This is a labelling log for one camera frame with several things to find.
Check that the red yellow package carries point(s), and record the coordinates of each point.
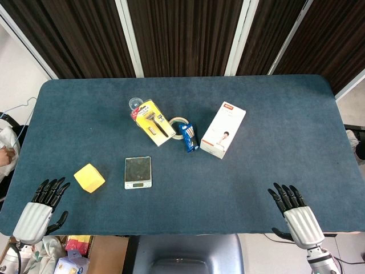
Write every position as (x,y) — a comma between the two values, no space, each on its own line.
(78,244)

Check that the person in white clothing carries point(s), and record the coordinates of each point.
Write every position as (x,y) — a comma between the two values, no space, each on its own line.
(7,151)

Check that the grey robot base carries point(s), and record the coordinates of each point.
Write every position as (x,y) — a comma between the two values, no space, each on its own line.
(186,254)

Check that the roll of beige tape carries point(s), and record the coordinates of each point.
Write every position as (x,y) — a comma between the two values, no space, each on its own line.
(177,125)

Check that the dark object with white cloth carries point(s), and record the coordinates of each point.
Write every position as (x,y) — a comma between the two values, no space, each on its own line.
(355,141)

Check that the white blue small box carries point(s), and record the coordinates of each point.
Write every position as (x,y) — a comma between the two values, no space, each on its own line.
(71,265)

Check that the yellow razor blister pack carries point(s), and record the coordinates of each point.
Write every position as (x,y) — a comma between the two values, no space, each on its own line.
(154,121)

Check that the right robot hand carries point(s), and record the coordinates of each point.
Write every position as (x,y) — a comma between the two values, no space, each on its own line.
(303,225)

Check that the patterned white cloth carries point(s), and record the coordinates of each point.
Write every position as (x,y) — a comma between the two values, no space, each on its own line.
(47,254)

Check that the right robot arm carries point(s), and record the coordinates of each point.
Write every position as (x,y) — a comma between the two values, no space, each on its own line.
(322,259)

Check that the yellow sponge block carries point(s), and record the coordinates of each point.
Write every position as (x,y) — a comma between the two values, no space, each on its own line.
(89,178)

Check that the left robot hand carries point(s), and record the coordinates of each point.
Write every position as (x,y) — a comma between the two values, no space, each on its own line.
(32,218)

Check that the white carton box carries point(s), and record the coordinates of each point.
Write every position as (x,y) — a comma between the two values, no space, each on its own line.
(223,129)

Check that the clear plastic round lid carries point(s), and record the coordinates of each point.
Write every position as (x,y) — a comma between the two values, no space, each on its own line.
(134,103)

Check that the brown cardboard box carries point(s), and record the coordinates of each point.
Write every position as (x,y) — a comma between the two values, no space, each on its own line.
(107,254)

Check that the small digital scale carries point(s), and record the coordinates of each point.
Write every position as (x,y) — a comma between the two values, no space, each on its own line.
(138,172)

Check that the blue snack packet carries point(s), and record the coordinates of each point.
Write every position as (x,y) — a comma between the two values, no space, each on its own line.
(189,137)

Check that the blue table cloth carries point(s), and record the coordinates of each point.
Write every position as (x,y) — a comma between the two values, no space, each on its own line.
(182,154)

